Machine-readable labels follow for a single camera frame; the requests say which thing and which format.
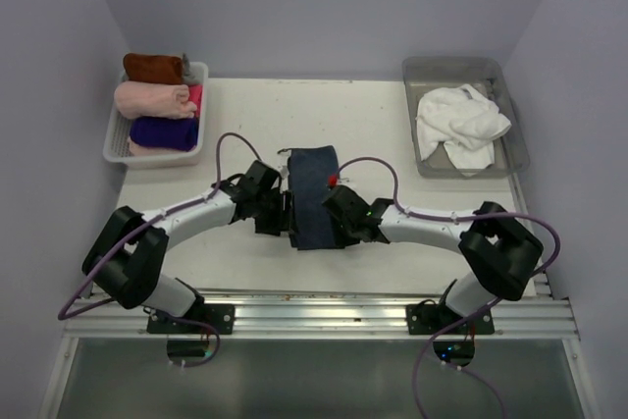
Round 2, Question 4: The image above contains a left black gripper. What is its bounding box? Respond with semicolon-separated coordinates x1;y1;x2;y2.
252;187;298;236

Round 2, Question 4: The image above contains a blue grey towel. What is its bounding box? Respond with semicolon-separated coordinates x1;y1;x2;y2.
279;145;343;250

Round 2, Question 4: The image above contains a brown rust towel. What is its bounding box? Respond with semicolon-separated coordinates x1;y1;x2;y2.
123;53;183;85

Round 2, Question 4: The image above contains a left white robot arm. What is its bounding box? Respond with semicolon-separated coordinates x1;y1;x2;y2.
81;160;293;334

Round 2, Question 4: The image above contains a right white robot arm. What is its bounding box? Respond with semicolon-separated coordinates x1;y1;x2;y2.
323;185;544;334

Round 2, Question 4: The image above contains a purple rolled towel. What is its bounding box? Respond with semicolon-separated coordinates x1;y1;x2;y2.
130;117;199;151

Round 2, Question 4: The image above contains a hot pink rolled towel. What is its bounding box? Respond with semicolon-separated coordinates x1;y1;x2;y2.
188;84;203;118

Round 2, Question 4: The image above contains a pale pink lower towel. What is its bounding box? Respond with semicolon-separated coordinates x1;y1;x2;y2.
127;137;196;160

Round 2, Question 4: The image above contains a grey rolled towel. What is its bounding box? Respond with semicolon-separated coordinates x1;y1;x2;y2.
182;53;202;85

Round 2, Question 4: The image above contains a white crumpled towel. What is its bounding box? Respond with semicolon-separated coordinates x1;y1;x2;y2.
415;84;512;173

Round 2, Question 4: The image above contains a light pink rolled towel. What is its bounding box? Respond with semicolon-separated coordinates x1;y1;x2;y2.
114;81;197;120

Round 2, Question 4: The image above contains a clear plastic bin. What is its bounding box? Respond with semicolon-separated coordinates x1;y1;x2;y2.
402;56;530;179

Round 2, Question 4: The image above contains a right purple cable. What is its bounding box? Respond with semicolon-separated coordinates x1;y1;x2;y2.
336;157;562;419

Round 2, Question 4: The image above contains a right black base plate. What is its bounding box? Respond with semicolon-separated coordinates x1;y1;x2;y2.
405;294;496;336

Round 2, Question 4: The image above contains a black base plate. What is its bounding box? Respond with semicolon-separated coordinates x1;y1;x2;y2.
405;294;496;336
146;303;236;335

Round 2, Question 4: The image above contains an aluminium mounting rail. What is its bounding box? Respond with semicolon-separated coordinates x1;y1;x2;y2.
64;291;579;340

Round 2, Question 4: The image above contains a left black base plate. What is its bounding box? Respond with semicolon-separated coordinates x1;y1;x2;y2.
146;303;236;335

